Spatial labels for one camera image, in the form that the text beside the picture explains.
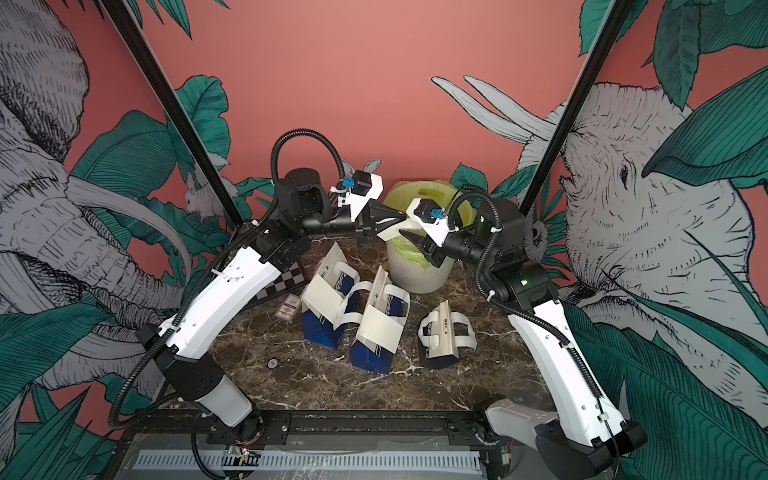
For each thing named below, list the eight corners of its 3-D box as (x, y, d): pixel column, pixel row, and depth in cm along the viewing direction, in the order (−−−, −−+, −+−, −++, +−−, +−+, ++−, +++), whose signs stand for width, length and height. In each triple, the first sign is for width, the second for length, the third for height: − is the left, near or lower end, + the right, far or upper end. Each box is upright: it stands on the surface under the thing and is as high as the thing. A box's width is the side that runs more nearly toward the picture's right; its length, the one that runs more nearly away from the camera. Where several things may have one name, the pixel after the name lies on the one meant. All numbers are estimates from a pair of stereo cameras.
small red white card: (278, 316, 96) (275, 312, 94) (287, 297, 101) (285, 293, 99) (292, 319, 96) (290, 315, 93) (301, 300, 100) (299, 296, 98)
